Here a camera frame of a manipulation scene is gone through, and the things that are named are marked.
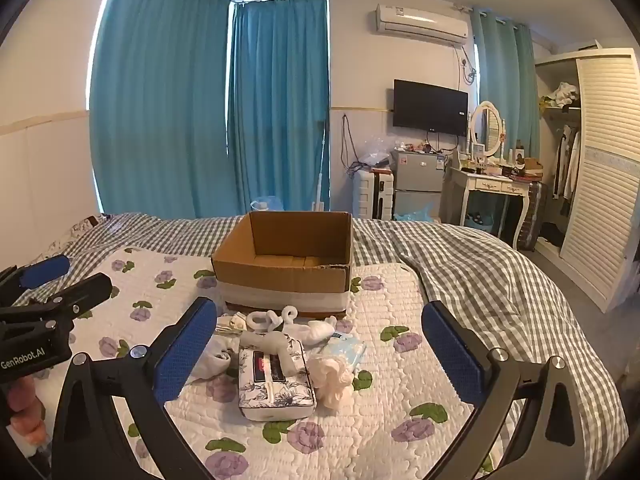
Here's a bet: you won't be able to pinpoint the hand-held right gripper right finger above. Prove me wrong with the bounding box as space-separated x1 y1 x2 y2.
421 301 596 480

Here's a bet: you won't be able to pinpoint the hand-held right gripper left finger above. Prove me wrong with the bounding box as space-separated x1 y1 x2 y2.
51 296 218 480

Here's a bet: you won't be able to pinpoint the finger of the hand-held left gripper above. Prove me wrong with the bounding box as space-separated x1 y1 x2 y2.
0 272 114 333
0 254 72 301

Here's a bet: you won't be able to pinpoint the cream socks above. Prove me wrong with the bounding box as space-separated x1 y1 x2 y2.
216 312 248 335

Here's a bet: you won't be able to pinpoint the white curled sock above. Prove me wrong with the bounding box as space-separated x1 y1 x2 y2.
246 305 298 333

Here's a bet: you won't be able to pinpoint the floral tissue pack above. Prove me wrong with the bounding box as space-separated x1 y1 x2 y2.
238 332 318 422

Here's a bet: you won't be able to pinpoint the cardboard box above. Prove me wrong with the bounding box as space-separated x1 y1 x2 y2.
211 211 354 320

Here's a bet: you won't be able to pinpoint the cream cloth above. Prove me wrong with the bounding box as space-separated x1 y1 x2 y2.
306 354 356 408

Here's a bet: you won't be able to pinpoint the person's left hand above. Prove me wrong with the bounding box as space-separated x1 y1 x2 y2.
7 377 48 445

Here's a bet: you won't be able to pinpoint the floral ruffled pillow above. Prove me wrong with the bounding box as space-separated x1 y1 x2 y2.
65 215 112 241

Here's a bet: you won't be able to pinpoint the quilted floral mat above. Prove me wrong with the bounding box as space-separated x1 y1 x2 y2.
15 246 506 480

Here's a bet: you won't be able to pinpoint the grey checked blanket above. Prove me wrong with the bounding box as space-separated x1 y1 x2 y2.
10 212 628 466

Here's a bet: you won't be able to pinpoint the blue plastic bag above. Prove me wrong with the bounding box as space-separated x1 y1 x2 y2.
395 202 441 223

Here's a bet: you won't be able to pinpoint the white dressing table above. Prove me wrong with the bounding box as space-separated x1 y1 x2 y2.
447 165 533 248

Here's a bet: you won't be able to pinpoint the grey small fridge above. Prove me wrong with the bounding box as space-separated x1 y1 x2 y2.
391 149 446 221

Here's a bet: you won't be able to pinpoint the white suitcase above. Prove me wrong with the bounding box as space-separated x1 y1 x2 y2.
351 169 396 220

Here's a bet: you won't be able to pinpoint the wide teal curtain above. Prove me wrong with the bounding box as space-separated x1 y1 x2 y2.
89 0 233 219

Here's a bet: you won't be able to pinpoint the clear plastic bag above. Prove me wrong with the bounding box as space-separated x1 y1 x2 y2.
357 135 396 171

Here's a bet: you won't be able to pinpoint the hanging clothes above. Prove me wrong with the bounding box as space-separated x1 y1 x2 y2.
552 125 583 216

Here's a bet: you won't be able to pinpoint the white mop pole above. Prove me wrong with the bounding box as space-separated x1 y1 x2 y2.
312 120 329 212

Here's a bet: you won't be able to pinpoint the white oval mirror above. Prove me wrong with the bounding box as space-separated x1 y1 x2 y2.
470 101 502 158

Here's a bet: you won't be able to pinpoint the white louvred wardrobe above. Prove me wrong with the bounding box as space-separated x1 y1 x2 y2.
534 47 640 313

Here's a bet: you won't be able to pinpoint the narrow teal curtain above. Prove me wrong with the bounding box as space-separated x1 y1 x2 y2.
472 7 542 158

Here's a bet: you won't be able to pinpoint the white clothes pile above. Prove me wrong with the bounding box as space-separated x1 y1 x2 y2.
542 81 581 108

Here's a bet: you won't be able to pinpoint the white air conditioner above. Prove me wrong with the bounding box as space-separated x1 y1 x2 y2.
375 3 471 45

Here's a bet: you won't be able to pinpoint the hanging dark cable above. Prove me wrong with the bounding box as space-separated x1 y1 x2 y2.
341 114 358 171

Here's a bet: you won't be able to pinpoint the black wall television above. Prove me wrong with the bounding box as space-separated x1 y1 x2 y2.
392 79 469 137

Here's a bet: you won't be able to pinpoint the air conditioner cable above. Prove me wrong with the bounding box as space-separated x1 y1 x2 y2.
457 42 477 86

